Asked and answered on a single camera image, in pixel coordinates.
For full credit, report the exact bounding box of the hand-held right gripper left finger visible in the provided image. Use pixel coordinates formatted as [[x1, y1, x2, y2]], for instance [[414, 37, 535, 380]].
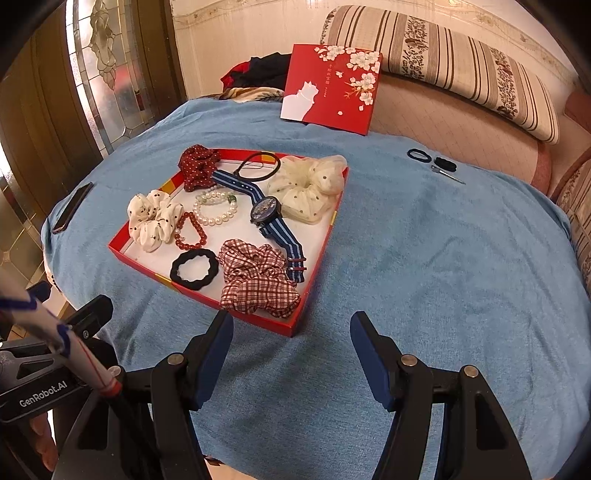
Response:
[[51, 310, 235, 480]]

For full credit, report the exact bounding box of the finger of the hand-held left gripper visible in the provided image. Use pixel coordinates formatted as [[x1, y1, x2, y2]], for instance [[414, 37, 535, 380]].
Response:
[[58, 295, 115, 341], [25, 281, 52, 304]]

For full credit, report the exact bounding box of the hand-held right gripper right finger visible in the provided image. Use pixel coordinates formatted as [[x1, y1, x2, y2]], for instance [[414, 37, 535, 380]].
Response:
[[349, 311, 536, 480]]

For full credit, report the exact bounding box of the black wavy hair tie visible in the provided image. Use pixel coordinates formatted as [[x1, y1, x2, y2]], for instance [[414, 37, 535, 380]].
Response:
[[169, 248, 221, 292]]

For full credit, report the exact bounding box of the red bead bracelet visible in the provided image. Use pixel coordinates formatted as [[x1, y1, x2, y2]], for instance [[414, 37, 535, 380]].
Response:
[[172, 211, 208, 251]]

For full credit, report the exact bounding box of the red tray box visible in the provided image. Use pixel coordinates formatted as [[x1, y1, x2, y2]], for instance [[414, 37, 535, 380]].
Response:
[[108, 148, 351, 339]]

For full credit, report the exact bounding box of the white pearl bracelet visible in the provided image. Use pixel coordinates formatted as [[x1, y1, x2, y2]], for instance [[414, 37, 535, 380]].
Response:
[[193, 198, 239, 228]]

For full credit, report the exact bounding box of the blue striped strap watch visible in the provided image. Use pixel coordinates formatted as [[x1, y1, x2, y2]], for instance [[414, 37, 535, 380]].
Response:
[[212, 169, 308, 283]]

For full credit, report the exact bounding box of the pale bead bracelet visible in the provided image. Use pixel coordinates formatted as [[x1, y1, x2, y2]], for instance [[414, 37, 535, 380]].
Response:
[[194, 186, 233, 206]]

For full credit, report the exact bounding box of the black cord hair tie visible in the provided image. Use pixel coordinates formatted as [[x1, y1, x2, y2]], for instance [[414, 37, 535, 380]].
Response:
[[233, 150, 283, 186]]

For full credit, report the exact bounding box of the person's left hand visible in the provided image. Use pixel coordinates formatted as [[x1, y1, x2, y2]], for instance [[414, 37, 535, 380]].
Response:
[[28, 410, 59, 472]]

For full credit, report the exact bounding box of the red plaid scrunchie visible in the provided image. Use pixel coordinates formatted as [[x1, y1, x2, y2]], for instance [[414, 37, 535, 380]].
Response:
[[217, 238, 302, 319]]

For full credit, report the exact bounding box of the black smartphone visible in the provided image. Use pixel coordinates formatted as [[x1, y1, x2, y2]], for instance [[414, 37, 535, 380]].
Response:
[[51, 182, 94, 236]]

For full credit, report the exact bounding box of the white black-dotted scrunchie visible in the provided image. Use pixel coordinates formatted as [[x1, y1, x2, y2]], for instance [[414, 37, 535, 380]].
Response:
[[127, 189, 184, 254]]

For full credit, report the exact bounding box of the wooden door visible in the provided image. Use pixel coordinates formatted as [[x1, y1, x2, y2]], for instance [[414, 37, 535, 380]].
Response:
[[0, 0, 188, 241]]

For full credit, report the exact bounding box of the cream sheer scrunchie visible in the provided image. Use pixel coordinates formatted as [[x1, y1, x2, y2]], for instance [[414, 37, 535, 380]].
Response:
[[266, 154, 348, 226]]

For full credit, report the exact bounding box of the red dotted scrunchie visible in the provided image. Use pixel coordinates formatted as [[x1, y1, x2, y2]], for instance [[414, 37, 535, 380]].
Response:
[[178, 144, 223, 193]]

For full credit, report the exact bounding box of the metal hair clip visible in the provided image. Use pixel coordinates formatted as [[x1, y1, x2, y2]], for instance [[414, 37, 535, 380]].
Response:
[[430, 165, 467, 185]]

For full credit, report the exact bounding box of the pink quilted sofa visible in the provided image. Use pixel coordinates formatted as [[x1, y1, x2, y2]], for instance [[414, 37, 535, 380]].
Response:
[[369, 69, 555, 195]]

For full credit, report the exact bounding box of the striped floral cushion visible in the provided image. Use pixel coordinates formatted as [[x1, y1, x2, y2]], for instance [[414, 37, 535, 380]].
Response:
[[320, 6, 561, 145], [556, 159, 591, 280]]

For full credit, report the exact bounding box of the red floral box lid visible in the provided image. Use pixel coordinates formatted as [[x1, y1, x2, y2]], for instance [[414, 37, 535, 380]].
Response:
[[280, 44, 384, 136]]

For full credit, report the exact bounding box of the dark clothes pile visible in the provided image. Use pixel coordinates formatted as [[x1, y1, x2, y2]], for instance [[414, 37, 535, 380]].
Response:
[[219, 52, 293, 103]]

